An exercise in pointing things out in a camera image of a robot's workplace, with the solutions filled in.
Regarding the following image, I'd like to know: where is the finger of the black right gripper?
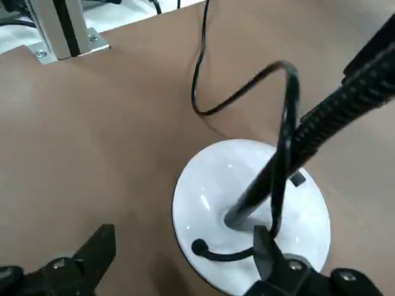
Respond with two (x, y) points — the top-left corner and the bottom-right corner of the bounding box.
(343, 12), (395, 81)

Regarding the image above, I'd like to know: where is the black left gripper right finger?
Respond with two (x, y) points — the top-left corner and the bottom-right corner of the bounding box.
(243, 224), (395, 296)

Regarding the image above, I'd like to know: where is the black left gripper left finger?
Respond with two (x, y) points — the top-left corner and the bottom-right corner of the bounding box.
(0, 224), (117, 296)

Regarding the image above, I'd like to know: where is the white desk lamp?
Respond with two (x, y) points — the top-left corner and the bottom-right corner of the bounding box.
(172, 39), (395, 296)

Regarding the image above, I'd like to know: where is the black lamp power cable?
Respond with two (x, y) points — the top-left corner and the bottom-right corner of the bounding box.
(190, 0), (302, 263)

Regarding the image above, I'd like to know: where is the aluminium post with bracket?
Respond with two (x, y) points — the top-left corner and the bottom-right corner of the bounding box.
(26, 0), (110, 65)

